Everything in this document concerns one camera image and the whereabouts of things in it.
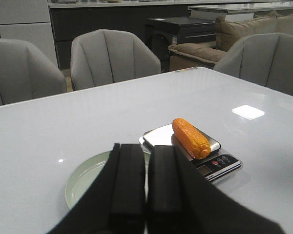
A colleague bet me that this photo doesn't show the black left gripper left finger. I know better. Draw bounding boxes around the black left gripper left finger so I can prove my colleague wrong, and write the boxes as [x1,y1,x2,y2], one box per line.
[50,143,146,234]

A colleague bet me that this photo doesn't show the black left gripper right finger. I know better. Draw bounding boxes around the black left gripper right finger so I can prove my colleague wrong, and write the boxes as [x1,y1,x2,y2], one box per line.
[147,146,284,234]

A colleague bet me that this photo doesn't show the orange corn cob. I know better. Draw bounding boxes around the orange corn cob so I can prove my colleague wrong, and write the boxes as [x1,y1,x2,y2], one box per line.
[172,118,211,159]

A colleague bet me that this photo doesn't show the light green plate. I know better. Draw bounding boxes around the light green plate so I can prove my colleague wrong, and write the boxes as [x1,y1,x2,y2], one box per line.
[65,145,145,214]

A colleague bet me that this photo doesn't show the black electronic kitchen scale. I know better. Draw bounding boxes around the black electronic kitchen scale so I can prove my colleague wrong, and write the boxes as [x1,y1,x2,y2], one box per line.
[139,124,243,183]

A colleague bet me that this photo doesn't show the beige sofa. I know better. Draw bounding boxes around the beige sofa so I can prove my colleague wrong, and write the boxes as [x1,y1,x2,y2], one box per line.
[168,11,293,71]

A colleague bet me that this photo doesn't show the right grey upholstered chair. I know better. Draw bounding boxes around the right grey upholstered chair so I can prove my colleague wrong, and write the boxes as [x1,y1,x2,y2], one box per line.
[70,29,161,90]

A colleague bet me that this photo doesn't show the grey upholstered chair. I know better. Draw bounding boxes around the grey upholstered chair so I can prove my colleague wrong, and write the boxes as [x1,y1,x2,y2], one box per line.
[0,38,67,106]
[70,29,161,90]

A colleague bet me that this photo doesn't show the left grey upholstered chair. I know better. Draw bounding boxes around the left grey upholstered chair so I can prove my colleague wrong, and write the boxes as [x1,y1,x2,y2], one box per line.
[0,38,67,106]

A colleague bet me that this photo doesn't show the dark grey counter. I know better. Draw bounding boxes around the dark grey counter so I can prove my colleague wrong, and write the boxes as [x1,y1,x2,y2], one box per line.
[48,0,293,70]

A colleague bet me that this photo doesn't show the white cabinet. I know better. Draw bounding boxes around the white cabinet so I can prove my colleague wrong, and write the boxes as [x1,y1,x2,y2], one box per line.
[0,0,58,65]

